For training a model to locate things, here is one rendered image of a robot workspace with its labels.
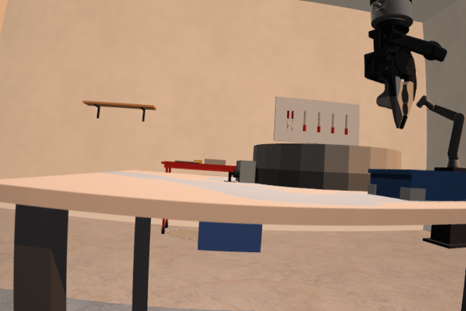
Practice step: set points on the blue open crate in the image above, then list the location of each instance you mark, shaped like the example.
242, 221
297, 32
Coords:
418, 185

